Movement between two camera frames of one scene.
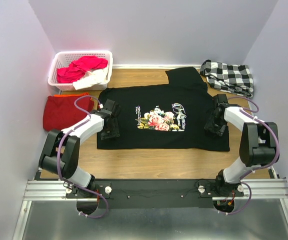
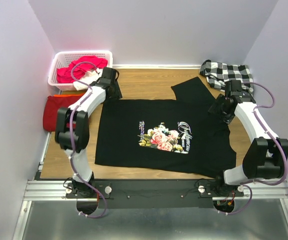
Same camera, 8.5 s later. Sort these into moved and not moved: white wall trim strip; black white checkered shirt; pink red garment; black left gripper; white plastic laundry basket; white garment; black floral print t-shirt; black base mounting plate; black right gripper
Moved: black floral print t-shirt; black left gripper; black right gripper
Not moved: white wall trim strip; black base mounting plate; pink red garment; white garment; black white checkered shirt; white plastic laundry basket
